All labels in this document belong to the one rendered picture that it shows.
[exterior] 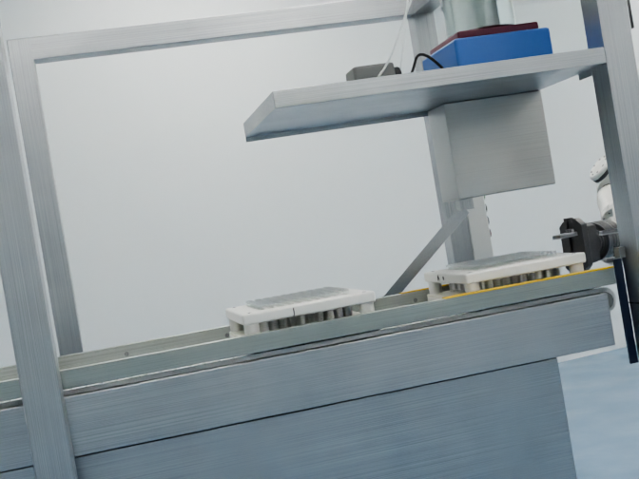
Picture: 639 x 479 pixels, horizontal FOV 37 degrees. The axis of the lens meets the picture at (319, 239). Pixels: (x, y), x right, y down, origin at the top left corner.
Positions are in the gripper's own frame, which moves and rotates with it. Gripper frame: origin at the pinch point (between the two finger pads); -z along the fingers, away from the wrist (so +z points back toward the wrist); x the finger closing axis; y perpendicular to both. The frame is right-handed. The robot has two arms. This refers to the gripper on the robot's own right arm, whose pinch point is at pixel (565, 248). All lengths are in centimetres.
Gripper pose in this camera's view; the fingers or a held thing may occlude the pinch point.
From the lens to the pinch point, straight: 212.3
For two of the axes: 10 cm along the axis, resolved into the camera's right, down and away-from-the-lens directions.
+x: 1.6, 9.9, 0.1
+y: -6.9, 1.0, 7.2
